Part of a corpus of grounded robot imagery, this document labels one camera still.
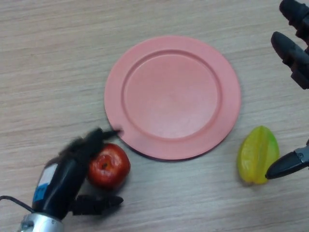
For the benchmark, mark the pink round plate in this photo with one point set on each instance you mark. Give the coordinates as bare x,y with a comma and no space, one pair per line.
172,99

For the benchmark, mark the red apple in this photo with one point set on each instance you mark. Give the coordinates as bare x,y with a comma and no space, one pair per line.
111,169

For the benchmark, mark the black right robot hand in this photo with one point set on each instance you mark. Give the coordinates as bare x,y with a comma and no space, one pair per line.
289,50

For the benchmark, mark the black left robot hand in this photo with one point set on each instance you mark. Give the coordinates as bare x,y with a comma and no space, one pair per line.
62,178

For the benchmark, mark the yellow green starfruit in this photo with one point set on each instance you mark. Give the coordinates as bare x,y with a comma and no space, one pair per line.
256,157

